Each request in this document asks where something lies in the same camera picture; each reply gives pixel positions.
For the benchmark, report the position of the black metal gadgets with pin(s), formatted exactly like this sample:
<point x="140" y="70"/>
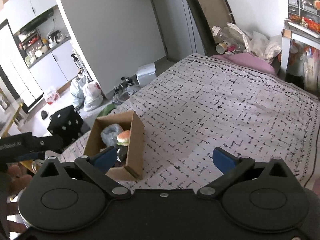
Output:
<point x="123" y="83"/>

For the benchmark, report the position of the red and white plastic bag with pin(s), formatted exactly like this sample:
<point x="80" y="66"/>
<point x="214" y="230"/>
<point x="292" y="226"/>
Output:
<point x="51" y="96"/>

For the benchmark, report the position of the black range hood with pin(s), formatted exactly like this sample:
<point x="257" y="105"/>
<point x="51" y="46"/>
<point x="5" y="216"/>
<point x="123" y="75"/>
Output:
<point x="40" y="20"/>

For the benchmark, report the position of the grey drawer organizer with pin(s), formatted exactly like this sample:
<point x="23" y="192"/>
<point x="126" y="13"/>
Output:
<point x="300" y="1"/>

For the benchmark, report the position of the dark brown folded board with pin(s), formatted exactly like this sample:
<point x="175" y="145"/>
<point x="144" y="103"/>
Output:
<point x="210" y="12"/>

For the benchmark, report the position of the black dice cushion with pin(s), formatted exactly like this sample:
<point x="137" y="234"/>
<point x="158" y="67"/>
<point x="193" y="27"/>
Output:
<point x="66" y="126"/>

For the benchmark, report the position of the white side table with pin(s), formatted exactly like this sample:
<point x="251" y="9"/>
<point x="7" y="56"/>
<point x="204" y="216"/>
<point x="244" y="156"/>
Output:
<point x="295" y="36"/>

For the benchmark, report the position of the black-checked white bedspread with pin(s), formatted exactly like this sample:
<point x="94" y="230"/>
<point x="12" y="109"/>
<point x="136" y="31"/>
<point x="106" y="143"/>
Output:
<point x="212" y="105"/>

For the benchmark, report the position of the pink pillow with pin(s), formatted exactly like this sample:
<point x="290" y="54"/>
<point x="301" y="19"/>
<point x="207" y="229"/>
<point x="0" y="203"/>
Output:
<point x="246" y="62"/>

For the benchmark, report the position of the small black object on floor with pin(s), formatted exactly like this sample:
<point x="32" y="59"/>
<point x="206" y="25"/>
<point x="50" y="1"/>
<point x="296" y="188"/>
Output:
<point x="44" y="115"/>

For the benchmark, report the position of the kitchen counter clutter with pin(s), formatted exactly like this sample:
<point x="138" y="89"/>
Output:
<point x="40" y="46"/>

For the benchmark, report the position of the blue and pink plush toy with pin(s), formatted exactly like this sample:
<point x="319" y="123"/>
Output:
<point x="111" y="133"/>

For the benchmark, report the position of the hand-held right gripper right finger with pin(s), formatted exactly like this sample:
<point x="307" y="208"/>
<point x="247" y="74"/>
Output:
<point x="225" y="162"/>

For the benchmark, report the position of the grey plastic bag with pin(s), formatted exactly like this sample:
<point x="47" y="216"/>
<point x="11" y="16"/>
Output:
<point x="76" y="92"/>

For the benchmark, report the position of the burger plush toy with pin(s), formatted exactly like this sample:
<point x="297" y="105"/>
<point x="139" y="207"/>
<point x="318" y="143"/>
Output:
<point x="123" y="137"/>

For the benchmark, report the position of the white plastic box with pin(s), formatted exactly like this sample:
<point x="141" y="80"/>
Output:
<point x="146" y="73"/>

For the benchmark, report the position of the green cloth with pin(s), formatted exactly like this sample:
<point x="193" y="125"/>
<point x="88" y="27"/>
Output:
<point x="107" y="110"/>

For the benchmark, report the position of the brown lumpy object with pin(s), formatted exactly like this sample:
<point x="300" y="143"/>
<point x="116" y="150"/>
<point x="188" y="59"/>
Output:
<point x="17" y="177"/>

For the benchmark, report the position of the white kitchen cabinets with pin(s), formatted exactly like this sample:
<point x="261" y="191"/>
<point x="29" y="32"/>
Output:
<point x="57" y="65"/>

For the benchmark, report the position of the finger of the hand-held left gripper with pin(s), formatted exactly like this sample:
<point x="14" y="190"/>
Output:
<point x="48" y="142"/>
<point x="28" y="156"/>

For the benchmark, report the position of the white paper cup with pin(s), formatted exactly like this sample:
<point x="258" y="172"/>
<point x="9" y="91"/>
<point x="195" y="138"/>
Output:
<point x="222" y="47"/>

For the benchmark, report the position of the brown cardboard box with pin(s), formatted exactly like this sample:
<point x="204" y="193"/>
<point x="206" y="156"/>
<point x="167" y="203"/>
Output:
<point x="135" y="150"/>

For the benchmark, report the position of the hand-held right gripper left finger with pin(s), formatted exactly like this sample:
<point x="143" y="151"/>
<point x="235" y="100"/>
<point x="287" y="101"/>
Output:
<point x="105" y="160"/>

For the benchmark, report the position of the clear plastic bottle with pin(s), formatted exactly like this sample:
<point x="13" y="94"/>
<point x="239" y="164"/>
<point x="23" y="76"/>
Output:
<point x="221" y="33"/>

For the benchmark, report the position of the pile of clear plastic bags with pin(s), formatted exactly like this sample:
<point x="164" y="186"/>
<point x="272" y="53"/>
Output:
<point x="257" y="42"/>

